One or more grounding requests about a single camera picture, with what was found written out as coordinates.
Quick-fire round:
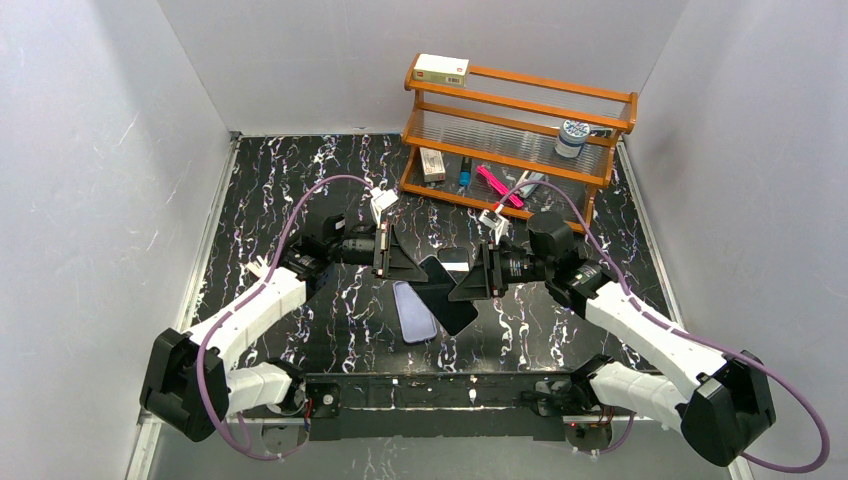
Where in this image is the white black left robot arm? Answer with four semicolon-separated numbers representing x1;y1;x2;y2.
140;214;428;442

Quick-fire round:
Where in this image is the orange wooden shelf rack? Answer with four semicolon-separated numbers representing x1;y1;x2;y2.
400;53;639;230

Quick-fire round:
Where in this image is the aluminium rail frame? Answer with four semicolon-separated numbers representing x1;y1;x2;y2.
140;134;776;466

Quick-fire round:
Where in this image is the pink-edged black smartphone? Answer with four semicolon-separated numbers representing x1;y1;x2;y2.
436;246;470;273

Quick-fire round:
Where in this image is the small white staple box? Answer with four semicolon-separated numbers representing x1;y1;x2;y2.
419;147;446;183

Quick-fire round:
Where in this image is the blue-edged black smartphone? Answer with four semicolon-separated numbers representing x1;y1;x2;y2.
412;255;479;336

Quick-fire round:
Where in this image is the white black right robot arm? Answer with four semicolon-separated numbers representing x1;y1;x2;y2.
448;210;776;466

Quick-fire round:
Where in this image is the pink comb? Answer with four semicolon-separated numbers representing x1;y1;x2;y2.
475;165;525;209

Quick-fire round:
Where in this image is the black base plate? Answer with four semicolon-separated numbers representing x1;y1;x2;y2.
241;374;634;444

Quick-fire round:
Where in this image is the white green box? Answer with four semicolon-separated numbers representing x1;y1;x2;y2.
412;53;470;87

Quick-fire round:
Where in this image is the blue black marker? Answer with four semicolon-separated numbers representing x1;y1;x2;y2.
458;157;473;188

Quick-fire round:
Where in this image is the white teal stapler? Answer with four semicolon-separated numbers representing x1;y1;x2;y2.
516;170;546;199

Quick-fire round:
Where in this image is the blue white round jar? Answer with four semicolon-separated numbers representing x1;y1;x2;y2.
555;119;592;159

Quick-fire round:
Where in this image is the lavender phone case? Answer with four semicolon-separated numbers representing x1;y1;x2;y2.
393;282;438;344

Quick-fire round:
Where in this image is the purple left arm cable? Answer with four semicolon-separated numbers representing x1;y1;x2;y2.
195;174;382;462

